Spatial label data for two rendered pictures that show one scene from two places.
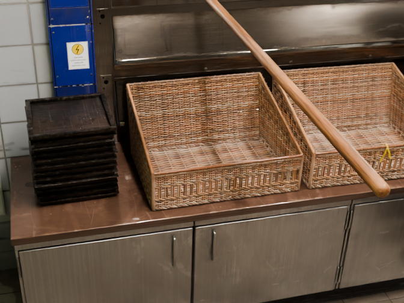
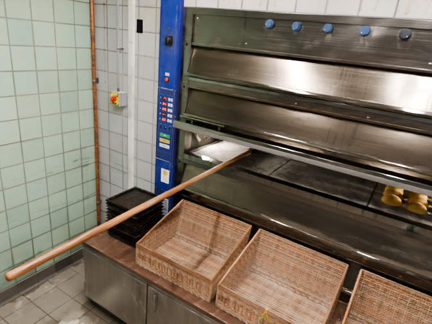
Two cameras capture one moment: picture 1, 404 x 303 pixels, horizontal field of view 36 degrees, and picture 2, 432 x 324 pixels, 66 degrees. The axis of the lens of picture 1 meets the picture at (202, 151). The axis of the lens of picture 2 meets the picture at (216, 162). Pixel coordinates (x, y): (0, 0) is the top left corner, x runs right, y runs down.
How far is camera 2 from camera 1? 161 cm
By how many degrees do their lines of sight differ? 42
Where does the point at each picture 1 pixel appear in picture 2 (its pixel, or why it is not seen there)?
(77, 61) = (164, 179)
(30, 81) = (148, 180)
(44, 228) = (94, 243)
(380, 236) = not seen: outside the picture
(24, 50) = (148, 165)
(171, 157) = (184, 247)
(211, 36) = (229, 192)
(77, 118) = (135, 202)
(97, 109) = not seen: hidden behind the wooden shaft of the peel
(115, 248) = (114, 271)
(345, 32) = (312, 225)
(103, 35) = (179, 171)
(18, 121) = not seen: hidden behind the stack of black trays
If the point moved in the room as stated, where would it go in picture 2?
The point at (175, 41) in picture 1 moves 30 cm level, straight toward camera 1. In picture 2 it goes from (209, 187) to (175, 198)
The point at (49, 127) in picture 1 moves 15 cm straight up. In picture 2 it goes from (121, 200) to (121, 180)
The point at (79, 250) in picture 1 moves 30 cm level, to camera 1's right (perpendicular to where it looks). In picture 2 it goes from (101, 262) to (123, 288)
